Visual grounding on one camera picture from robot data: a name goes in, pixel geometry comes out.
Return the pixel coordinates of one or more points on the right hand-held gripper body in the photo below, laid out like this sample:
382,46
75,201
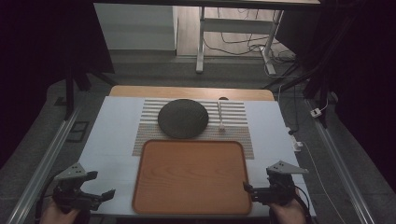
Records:
278,189

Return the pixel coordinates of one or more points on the white power adapter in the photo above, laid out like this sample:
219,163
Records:
315,113

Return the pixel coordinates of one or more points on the person's left hand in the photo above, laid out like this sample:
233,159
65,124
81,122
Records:
57,215

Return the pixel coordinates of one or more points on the small dark round object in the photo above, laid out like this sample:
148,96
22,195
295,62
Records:
223,98

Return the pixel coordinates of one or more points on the white table cover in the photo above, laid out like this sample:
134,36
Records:
112,140

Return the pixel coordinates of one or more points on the dark round plate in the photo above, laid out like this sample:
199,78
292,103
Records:
183,118

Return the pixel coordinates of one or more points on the striped woven placemat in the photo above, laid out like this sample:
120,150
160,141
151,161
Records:
236,140

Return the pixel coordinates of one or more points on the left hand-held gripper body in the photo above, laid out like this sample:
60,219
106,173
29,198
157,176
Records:
70,196

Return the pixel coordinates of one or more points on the white utensil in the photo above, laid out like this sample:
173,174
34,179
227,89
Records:
220,116

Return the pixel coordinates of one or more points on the white desk frame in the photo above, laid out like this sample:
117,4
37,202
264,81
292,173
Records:
236,25

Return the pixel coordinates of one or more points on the black metal stand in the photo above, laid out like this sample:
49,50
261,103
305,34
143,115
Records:
314,87
70,93

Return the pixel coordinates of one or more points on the aluminium rail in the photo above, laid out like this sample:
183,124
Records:
43,165
339,165

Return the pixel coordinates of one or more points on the white cabinet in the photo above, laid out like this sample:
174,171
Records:
137,28

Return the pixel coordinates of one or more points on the brown wooden tray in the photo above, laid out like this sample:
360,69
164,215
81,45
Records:
191,177

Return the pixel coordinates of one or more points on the dark curtain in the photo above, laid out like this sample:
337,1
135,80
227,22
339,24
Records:
364,77
37,62

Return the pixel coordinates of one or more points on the black rectangular floor frame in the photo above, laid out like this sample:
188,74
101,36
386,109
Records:
77,131

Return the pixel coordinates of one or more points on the person's right hand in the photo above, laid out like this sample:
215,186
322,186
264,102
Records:
288,214

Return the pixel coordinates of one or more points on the white plug block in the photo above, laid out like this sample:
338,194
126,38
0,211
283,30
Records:
296,143

